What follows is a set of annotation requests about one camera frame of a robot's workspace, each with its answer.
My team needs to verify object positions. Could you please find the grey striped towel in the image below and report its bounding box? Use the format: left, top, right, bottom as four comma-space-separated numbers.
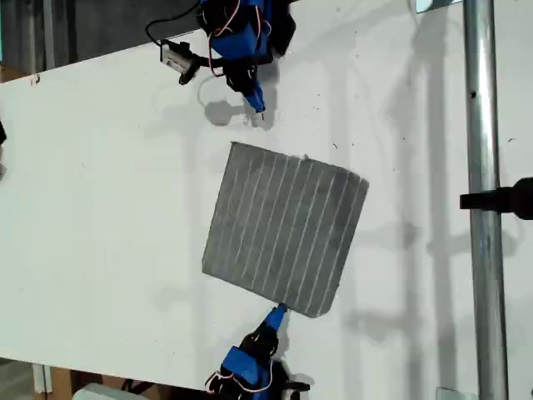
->
202, 141, 371, 320

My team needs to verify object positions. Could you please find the white plastic object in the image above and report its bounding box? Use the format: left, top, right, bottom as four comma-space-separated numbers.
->
73, 382, 128, 400

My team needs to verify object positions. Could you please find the brown cardboard box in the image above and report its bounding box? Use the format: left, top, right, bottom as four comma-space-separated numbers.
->
0, 64, 33, 84

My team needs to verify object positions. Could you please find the black clamp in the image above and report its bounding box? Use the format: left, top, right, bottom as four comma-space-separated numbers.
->
459, 177, 533, 222

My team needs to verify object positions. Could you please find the black camera cable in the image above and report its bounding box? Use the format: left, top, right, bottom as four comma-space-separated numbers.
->
144, 0, 202, 48

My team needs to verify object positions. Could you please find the steel post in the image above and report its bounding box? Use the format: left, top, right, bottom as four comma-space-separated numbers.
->
461, 0, 511, 400

